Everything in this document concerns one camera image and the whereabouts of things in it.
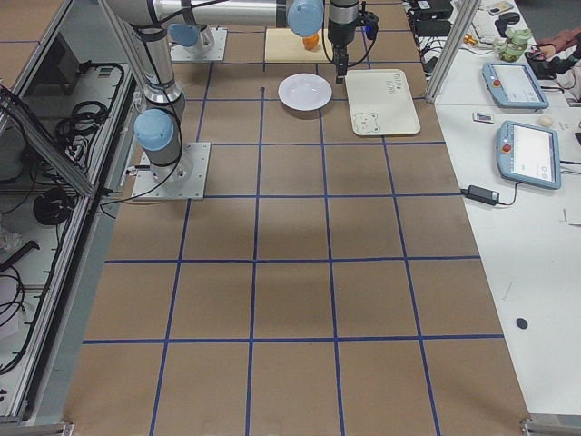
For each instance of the blue teach pendant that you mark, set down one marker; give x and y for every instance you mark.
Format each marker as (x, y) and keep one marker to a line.
(528, 154)
(514, 86)

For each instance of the upper blue teach pendant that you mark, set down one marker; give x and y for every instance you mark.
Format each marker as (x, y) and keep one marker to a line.
(514, 86)

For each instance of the orange fruit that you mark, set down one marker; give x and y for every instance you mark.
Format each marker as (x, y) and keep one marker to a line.
(310, 42)

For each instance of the gold metal cylinder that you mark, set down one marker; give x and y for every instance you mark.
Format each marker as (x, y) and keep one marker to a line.
(469, 39)

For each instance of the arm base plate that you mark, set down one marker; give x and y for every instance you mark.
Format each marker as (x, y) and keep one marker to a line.
(184, 180)
(180, 56)

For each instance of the white round plate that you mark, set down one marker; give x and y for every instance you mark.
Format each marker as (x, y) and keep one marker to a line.
(304, 92)

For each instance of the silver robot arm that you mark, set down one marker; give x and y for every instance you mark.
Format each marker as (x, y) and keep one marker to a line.
(197, 40)
(150, 21)

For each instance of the cream bear tray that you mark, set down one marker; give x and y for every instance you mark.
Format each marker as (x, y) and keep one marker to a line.
(380, 103)

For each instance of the bamboo cutting board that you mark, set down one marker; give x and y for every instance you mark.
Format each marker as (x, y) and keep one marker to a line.
(282, 46)

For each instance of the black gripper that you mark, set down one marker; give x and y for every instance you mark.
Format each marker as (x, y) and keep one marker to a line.
(339, 32)

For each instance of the aluminium frame post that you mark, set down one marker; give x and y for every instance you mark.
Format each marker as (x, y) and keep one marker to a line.
(465, 13)

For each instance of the lower blue teach pendant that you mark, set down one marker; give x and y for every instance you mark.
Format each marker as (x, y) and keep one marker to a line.
(528, 154)

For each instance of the black power adapter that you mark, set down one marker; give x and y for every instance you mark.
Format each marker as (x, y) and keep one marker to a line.
(481, 195)

